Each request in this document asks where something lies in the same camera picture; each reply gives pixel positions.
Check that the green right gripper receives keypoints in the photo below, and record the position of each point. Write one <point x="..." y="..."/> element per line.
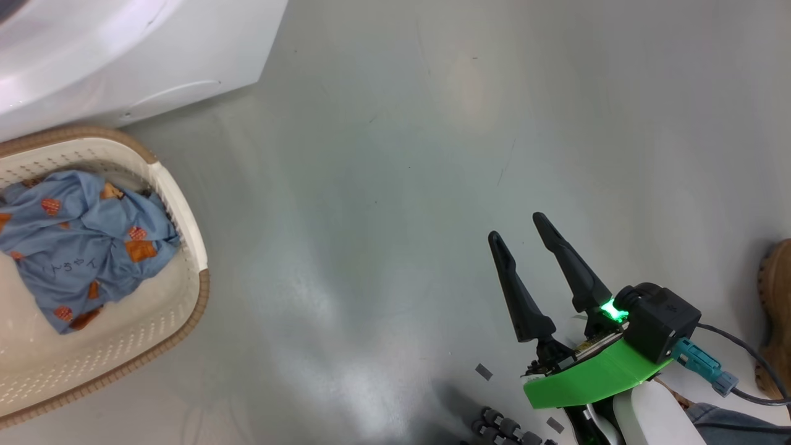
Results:
<point x="593" y="377"/>

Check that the blue garment with orange print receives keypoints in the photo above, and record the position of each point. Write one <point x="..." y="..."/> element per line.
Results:
<point x="80" y="247"/>

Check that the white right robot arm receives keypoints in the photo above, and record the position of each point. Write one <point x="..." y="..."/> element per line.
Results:
<point x="649" y="414"/>

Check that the cream perforated laundry basket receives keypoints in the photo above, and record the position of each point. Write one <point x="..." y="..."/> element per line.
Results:
<point x="179" y="204"/>

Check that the white front-load washing machine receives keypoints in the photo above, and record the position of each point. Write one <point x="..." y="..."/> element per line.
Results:
<point x="123" y="62"/>

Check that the grey floor tape piece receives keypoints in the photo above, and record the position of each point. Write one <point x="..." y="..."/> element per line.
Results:
<point x="555" y="424"/>
<point x="484" y="371"/>

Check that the grey segmented roller wheel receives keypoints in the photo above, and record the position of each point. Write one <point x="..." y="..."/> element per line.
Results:
<point x="503" y="426"/>

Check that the brown suede shoe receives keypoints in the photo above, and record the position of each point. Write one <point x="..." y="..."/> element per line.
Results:
<point x="777" y="296"/>

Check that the blue denim trouser leg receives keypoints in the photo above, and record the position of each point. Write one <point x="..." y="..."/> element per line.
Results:
<point x="735" y="429"/>

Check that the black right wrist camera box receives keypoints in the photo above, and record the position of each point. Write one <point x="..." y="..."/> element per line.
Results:
<point x="661" y="321"/>

